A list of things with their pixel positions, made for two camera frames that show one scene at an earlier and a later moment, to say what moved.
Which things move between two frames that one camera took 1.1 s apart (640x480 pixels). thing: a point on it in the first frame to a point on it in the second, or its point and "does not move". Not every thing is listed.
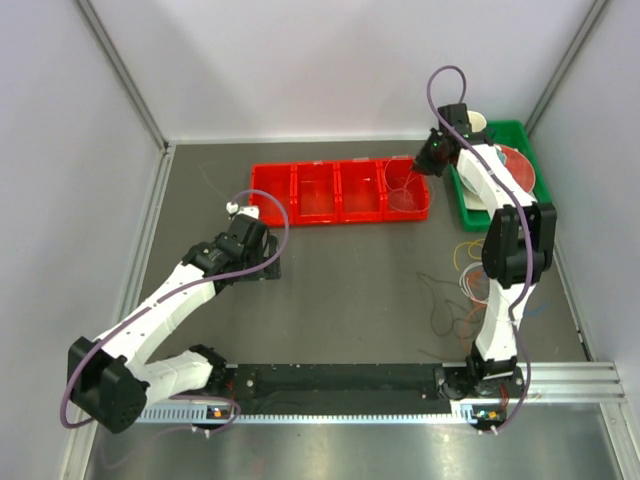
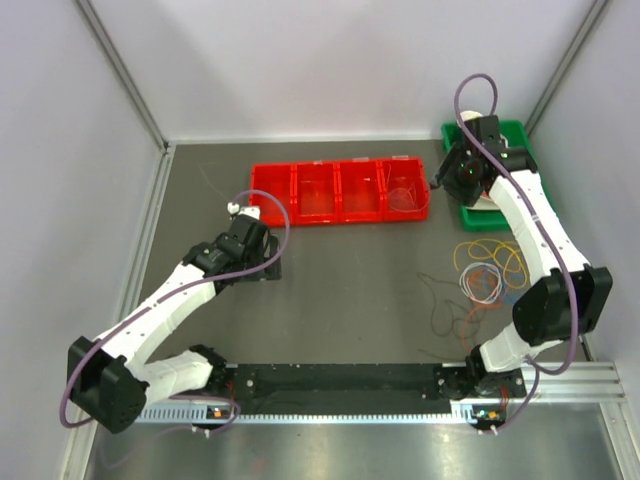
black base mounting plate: x=336 y=389 does not move
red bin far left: x=276 y=178 does not move
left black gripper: x=272 y=271 does not move
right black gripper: x=421 y=163 to x=444 y=177
